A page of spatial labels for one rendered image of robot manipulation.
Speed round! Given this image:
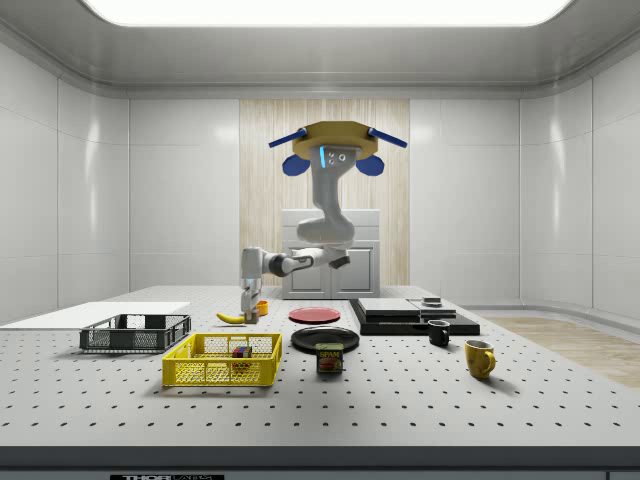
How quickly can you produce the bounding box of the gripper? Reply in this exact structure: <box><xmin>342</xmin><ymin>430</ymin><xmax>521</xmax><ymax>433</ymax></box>
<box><xmin>240</xmin><ymin>286</ymin><xmax>263</xmax><ymax>324</ymax></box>

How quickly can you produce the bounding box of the red plate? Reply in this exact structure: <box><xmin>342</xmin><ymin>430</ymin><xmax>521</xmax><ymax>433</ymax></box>
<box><xmin>288</xmin><ymin>306</ymin><xmax>342</xmax><ymax>325</ymax></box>

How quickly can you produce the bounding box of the black plate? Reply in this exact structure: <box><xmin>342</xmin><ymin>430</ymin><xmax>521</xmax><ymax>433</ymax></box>
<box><xmin>290</xmin><ymin>325</ymin><xmax>362</xmax><ymax>354</ymax></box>

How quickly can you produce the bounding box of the yellow basket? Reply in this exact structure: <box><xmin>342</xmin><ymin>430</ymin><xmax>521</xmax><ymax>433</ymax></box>
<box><xmin>161</xmin><ymin>332</ymin><xmax>284</xmax><ymax>388</ymax></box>

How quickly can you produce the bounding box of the flat-sided can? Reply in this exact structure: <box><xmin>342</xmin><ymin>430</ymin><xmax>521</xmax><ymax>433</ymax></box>
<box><xmin>314</xmin><ymin>342</ymin><xmax>345</xmax><ymax>375</ymax></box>

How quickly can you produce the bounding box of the white cabinet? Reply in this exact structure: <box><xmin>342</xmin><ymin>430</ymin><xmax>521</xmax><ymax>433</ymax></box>
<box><xmin>280</xmin><ymin>208</ymin><xmax>383</xmax><ymax>301</ymax></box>

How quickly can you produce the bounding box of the dark grey basket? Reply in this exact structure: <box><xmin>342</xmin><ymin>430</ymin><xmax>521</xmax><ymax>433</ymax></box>
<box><xmin>78</xmin><ymin>313</ymin><xmax>193</xmax><ymax>354</ymax></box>

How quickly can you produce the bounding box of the black stove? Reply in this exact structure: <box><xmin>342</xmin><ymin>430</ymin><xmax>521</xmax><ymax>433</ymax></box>
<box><xmin>348</xmin><ymin>296</ymin><xmax>482</xmax><ymax>337</ymax></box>

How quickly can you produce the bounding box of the white board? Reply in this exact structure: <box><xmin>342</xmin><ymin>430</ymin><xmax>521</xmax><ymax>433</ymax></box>
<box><xmin>0</xmin><ymin>300</ymin><xmax>192</xmax><ymax>330</ymax></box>

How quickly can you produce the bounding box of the black mug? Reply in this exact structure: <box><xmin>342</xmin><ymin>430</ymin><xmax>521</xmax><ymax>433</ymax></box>
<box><xmin>427</xmin><ymin>319</ymin><xmax>452</xmax><ymax>347</ymax></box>

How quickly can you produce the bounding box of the yellow mug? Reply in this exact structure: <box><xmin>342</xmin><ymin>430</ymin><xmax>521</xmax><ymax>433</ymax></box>
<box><xmin>464</xmin><ymin>339</ymin><xmax>498</xmax><ymax>380</ymax></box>

